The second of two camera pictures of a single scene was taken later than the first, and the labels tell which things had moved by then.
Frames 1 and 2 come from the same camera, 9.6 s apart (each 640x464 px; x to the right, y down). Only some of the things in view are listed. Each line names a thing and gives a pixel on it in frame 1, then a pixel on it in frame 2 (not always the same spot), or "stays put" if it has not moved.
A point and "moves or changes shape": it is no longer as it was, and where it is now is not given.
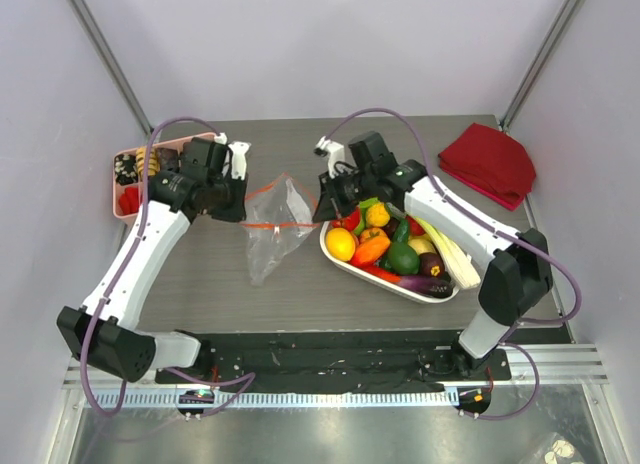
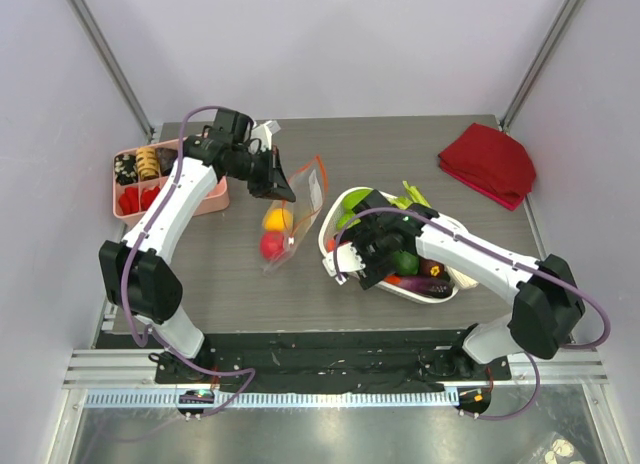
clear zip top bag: (278, 218) moves or changes shape
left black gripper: (237, 212) → (274, 182)
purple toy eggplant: (431, 286) stays put
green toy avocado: (402, 258) stays put
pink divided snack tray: (129, 167) stays put
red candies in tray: (129, 200) stays put
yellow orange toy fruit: (340, 244) moves or changes shape
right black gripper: (326, 199) → (373, 263)
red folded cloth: (491, 163) stays put
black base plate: (338, 362) stays put
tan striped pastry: (154, 164) stays put
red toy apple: (349, 222) moves or changes shape
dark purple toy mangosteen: (430, 265) stays put
